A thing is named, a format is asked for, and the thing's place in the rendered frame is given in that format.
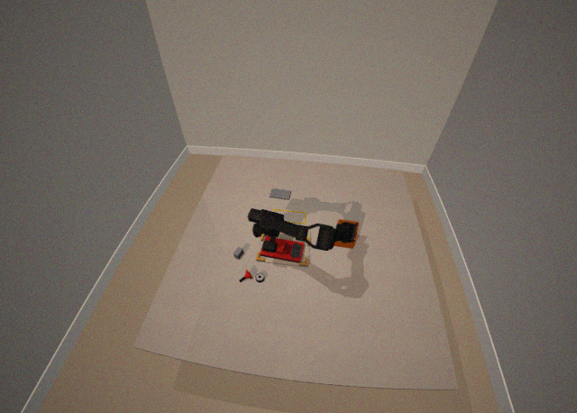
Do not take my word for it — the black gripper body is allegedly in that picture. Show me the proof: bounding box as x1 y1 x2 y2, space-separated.
261 231 279 252

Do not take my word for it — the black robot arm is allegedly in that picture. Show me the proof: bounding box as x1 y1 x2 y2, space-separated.
247 208 357 251

